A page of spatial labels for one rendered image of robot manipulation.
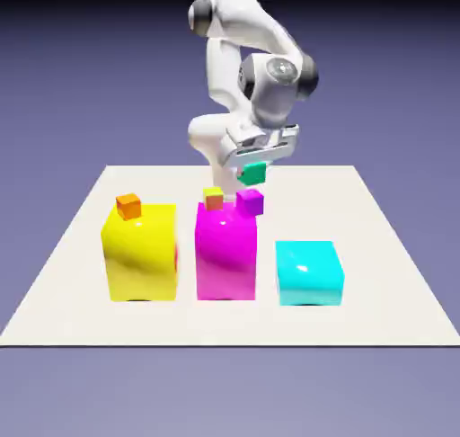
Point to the large magenta box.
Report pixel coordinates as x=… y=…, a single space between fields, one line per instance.
x=225 y=257

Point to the large cyan box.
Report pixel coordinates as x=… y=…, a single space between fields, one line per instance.
x=309 y=271

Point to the small green cube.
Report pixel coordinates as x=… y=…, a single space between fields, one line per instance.
x=253 y=174

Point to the small orange cube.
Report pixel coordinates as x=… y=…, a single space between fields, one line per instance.
x=128 y=206

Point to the large yellow box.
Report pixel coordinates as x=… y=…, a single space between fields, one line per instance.
x=140 y=253

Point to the small purple cube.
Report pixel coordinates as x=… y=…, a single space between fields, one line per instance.
x=251 y=201

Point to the small yellow cube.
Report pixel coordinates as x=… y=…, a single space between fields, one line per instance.
x=214 y=198

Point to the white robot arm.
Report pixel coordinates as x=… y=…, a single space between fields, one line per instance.
x=230 y=84

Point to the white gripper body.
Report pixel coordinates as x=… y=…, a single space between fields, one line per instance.
x=258 y=151

